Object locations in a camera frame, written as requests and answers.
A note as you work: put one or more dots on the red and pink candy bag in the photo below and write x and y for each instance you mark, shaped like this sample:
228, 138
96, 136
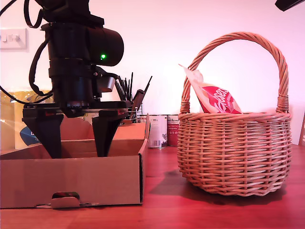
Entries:
221, 102

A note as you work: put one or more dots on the thin black stick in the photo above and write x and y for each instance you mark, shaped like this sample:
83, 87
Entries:
131, 86
147, 83
122, 89

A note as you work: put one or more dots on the white tin can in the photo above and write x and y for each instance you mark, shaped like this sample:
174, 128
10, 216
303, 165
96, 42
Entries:
158, 136

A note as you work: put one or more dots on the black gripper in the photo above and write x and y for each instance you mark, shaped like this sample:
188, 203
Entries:
71, 93

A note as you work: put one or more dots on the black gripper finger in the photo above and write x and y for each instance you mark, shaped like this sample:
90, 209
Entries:
290, 3

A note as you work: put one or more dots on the white wall light switch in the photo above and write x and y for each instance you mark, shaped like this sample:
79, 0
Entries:
14, 44

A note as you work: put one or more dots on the wooden board with white dots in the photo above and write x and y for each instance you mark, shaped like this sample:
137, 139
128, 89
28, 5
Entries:
302, 136

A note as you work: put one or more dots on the yellow kitchen towel pack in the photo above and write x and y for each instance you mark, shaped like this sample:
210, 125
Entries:
9, 133

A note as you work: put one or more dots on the red tin can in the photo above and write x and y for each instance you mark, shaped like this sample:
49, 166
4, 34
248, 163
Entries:
172, 133

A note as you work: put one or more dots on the brown cardboard box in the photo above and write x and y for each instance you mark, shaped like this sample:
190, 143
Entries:
71, 181

